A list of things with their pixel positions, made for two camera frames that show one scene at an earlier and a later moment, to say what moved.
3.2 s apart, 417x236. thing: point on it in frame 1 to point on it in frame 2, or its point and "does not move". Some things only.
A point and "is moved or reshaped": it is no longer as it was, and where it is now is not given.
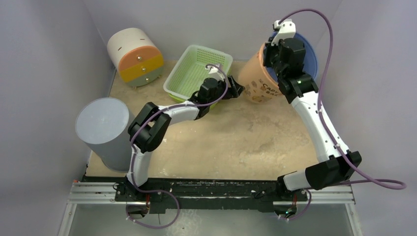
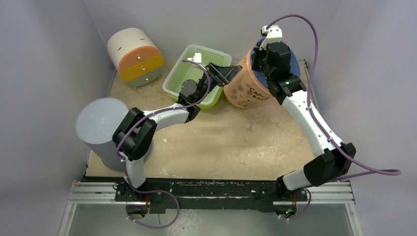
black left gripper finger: (236, 89) to (225, 74)
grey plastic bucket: (102, 125) does not move
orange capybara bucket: (259, 87) is moved or reshaped
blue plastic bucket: (310, 65) to (294, 69)
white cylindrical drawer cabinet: (136, 55) does not move
